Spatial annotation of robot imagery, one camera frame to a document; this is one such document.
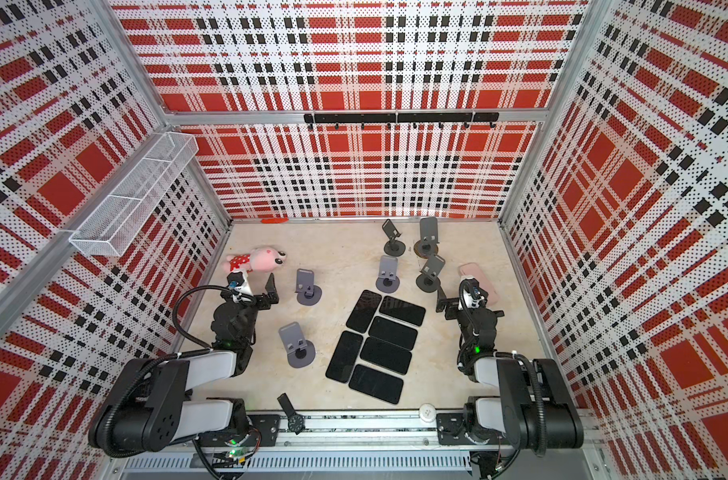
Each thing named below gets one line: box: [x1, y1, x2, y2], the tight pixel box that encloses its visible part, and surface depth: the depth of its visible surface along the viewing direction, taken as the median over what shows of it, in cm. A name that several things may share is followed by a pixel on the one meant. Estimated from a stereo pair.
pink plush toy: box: [223, 246, 287, 273], surface depth 103 cm
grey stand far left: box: [382, 218, 406, 257], surface depth 113 cm
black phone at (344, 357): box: [325, 331, 363, 384], surface depth 87 cm
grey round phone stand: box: [416, 254, 446, 293], surface depth 100 cm
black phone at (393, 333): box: [368, 316, 418, 351], surface depth 94 cm
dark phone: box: [379, 295, 426, 327], surface depth 99 cm
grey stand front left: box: [278, 322, 316, 369], surface depth 84 cm
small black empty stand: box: [277, 393, 306, 435], surface depth 77 cm
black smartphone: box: [348, 364, 403, 405], surface depth 82 cm
